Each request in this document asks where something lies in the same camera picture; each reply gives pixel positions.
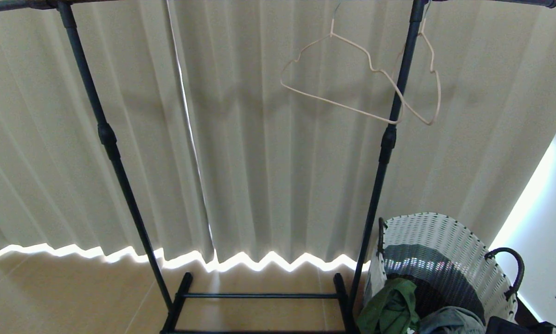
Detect pale grey shorts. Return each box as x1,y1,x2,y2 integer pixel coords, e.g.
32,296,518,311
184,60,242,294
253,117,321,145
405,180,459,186
417,306,487,334

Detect pink clothes hanger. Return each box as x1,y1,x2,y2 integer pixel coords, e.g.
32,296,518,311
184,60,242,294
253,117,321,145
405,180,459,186
280,2,403,126
391,2,441,126

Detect black clothes rack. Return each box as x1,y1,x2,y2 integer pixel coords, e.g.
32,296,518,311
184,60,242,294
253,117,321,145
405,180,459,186
0,0,556,334

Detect white laundry basket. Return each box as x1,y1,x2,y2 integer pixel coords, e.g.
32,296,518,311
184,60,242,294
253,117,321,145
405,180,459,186
364,212,525,334

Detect beige curtain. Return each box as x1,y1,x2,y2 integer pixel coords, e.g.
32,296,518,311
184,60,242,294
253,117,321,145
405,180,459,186
0,0,556,273

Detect green garment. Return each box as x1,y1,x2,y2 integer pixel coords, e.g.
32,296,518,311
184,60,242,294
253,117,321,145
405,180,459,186
357,277,421,334

